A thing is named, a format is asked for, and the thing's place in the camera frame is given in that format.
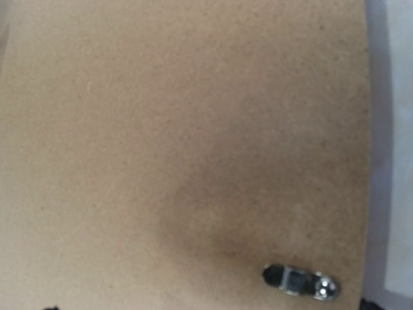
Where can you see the brown backing board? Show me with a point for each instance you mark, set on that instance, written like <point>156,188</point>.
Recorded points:
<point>159,154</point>

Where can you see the metal turn clip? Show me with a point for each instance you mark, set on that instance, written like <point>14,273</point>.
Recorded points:
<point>301,282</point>

